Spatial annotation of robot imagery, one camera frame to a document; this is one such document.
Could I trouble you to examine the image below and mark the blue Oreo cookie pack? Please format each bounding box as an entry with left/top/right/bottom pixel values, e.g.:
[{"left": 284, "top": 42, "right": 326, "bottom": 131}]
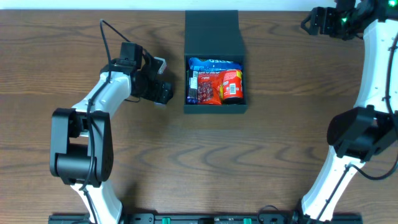
[{"left": 188, "top": 57, "right": 243, "bottom": 72}]

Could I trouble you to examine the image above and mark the dark blue wafer bar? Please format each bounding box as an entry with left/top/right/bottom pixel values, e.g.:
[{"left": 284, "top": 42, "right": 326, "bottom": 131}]
[{"left": 187, "top": 70, "right": 198, "bottom": 105}]

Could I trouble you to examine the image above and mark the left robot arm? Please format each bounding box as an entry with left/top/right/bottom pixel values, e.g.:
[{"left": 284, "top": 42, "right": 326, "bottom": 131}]
[{"left": 49, "top": 42, "right": 173, "bottom": 223}]

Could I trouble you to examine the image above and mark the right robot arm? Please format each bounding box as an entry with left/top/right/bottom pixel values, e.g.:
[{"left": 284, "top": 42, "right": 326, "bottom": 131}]
[{"left": 290, "top": 0, "right": 397, "bottom": 223}]

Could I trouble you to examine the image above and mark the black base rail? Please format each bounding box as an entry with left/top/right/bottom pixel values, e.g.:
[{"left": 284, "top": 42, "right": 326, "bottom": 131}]
[{"left": 48, "top": 213, "right": 363, "bottom": 224}]

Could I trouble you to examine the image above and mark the dark green box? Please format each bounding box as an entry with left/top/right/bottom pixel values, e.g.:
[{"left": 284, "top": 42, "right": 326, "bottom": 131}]
[{"left": 183, "top": 11, "right": 248, "bottom": 114}]

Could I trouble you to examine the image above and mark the red Pringles can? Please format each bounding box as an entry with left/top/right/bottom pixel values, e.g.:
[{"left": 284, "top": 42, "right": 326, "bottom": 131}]
[{"left": 221, "top": 70, "right": 244, "bottom": 105}]

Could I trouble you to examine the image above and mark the red Hacks candy bag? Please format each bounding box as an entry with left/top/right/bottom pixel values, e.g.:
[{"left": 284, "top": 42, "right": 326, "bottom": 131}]
[{"left": 197, "top": 72, "right": 223, "bottom": 105}]

